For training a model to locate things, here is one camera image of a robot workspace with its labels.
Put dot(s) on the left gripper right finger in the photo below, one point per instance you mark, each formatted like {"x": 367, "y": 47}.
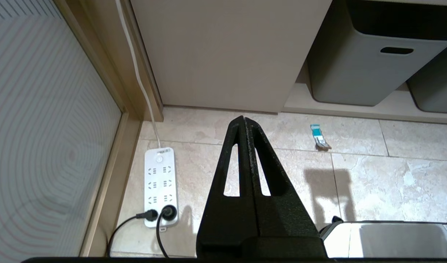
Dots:
{"x": 281, "y": 215}

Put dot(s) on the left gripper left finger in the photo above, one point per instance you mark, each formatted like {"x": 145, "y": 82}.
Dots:
{"x": 227, "y": 215}

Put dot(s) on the white power strip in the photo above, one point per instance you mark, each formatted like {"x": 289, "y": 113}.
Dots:
{"x": 161, "y": 186}

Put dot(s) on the blue and white wrapper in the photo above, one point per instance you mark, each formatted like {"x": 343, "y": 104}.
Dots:
{"x": 318, "y": 137}

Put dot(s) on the beige cabinet panel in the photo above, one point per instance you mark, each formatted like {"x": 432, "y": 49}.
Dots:
{"x": 227, "y": 54}

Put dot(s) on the frosted glass door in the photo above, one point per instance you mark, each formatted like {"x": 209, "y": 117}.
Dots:
{"x": 44, "y": 138}

